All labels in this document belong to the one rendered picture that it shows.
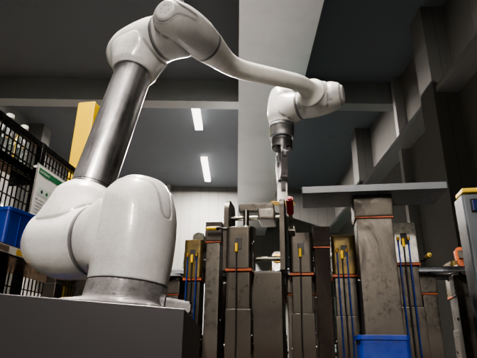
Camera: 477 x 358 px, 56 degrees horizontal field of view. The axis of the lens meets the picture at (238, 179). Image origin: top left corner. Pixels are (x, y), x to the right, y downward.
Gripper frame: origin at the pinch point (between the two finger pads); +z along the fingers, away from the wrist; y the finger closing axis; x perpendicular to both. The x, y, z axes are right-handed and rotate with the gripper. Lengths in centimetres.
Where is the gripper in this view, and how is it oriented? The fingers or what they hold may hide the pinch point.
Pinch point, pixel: (282, 192)
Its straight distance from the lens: 156.7
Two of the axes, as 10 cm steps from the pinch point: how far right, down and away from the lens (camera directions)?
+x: -10.0, -0.5, -0.7
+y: -0.8, 3.6, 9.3
